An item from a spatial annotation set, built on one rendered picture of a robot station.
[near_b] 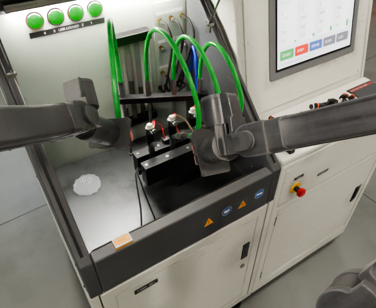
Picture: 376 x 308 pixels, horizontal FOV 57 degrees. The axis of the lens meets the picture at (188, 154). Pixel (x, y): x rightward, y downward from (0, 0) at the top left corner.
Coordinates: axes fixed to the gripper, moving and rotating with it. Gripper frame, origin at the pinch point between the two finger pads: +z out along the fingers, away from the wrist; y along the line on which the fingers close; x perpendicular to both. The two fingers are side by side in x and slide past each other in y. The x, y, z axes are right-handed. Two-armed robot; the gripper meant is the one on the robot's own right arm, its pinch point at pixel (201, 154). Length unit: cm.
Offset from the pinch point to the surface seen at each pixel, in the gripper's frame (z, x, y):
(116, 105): 0.8, 17.3, 15.0
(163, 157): 33.8, 4.4, 2.4
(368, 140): 44, -82, -7
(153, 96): 38.4, 2.8, 24.1
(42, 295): 118, 69, -52
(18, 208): 164, 84, -6
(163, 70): 49, -5, 36
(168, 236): 21.9, 9.1, -20.9
